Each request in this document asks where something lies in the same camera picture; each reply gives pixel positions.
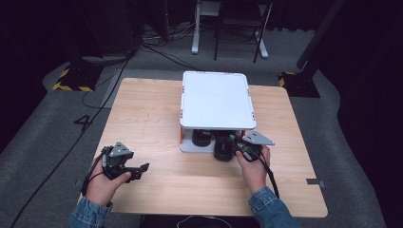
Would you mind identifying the long black floor cable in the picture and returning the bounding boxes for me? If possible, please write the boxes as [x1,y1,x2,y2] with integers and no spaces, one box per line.
[9,55,132,228]

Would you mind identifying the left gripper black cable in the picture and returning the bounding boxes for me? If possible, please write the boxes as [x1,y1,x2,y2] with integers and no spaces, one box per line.
[81,145,112,197]

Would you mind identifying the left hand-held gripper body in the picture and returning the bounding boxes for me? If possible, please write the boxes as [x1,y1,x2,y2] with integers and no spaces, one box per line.
[101,141,135,182]

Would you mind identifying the bundle of floor cables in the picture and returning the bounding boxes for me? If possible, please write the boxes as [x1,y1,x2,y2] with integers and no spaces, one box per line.
[139,22,199,71]

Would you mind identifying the black sandal with blue straps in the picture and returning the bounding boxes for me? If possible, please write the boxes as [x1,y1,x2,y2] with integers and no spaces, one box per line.
[213,130,242,162]
[191,128,213,148]

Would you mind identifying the white two-tier shoe rack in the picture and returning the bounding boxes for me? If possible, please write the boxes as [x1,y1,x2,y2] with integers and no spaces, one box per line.
[179,70,258,155]

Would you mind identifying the person's left hand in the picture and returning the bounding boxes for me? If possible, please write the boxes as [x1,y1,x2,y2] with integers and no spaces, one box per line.
[85,156,132,207]

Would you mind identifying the thin white cable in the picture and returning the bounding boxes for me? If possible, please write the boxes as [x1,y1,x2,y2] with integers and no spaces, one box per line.
[176,215,234,228]

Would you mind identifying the grey tape strip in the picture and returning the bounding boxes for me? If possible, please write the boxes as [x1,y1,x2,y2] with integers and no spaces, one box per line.
[305,178,326,188]

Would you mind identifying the dark cabinet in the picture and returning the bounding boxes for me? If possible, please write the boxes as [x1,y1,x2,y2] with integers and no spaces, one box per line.
[74,0,142,56]

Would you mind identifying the yellow-black striped base plate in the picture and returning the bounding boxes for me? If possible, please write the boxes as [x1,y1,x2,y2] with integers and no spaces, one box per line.
[278,71,321,99]
[51,64,105,93]

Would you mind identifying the white desk leg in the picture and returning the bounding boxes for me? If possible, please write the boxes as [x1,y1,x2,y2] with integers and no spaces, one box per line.
[190,0,204,56]
[253,29,270,60]

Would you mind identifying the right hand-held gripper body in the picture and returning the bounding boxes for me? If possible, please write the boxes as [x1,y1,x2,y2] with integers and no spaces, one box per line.
[235,130,276,163]

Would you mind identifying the black slanted pole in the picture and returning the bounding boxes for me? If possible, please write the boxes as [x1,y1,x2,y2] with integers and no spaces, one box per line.
[297,0,347,71]

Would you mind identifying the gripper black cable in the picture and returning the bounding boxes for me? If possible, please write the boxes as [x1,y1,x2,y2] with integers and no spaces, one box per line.
[257,154,281,200]
[81,145,112,197]

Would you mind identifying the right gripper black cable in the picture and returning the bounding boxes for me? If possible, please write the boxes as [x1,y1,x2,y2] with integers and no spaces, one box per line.
[257,154,281,200]

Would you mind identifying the person's right hand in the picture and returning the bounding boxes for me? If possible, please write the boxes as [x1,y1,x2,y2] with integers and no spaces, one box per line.
[235,145,272,195]

